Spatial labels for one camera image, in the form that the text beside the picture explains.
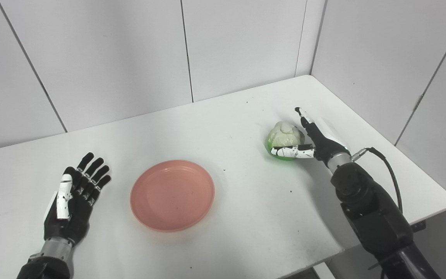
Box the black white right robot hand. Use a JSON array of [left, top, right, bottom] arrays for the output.
[[271, 107, 352, 164]]

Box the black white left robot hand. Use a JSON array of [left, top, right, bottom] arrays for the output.
[[43, 152, 112, 247]]

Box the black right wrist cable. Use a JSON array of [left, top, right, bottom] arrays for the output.
[[352, 147, 404, 214]]

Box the pink round plate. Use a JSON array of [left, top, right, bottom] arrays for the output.
[[130, 159, 216, 233]]

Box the green white toy cabbage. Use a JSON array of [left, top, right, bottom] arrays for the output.
[[266, 121, 306, 160]]

